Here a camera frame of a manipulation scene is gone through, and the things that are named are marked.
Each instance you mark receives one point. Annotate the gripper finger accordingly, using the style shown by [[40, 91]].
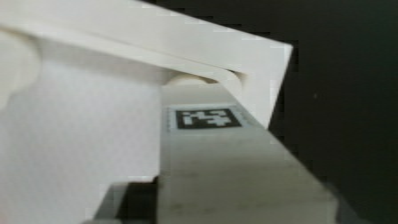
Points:
[[129, 204]]

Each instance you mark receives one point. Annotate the white desk top tray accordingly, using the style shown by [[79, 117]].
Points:
[[92, 53]]

